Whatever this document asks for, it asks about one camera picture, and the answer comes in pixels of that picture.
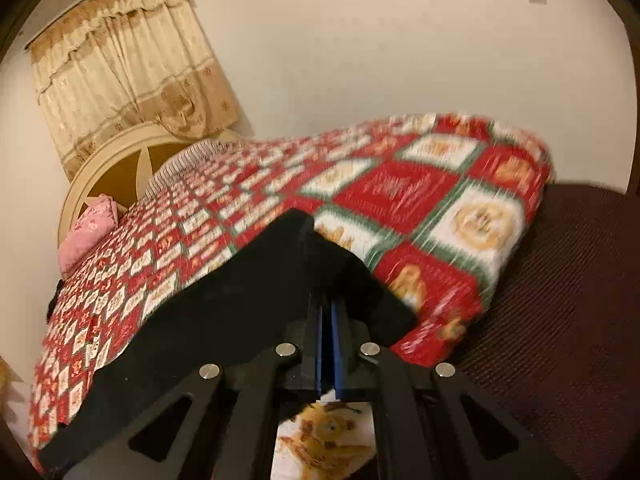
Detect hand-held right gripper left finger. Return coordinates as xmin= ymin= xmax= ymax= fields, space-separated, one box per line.
xmin=40 ymin=294 xmax=332 ymax=480

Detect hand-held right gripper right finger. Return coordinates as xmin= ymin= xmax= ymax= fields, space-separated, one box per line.
xmin=331 ymin=298 xmax=577 ymax=480

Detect black pants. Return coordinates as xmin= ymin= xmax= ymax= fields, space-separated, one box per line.
xmin=37 ymin=208 xmax=419 ymax=477

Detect red teddy bear printed blanket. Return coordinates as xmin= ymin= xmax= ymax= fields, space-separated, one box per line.
xmin=27 ymin=112 xmax=557 ymax=480

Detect striped pillow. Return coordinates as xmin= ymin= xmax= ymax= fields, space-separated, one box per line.
xmin=145 ymin=140 xmax=246 ymax=196

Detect pink pillow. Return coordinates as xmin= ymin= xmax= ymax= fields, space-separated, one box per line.
xmin=57 ymin=194 xmax=121 ymax=274

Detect cream round bed headboard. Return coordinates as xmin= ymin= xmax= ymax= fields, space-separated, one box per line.
xmin=57 ymin=122 xmax=247 ymax=277

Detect beige patterned curtain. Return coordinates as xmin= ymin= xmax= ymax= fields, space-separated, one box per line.
xmin=27 ymin=0 xmax=242 ymax=182

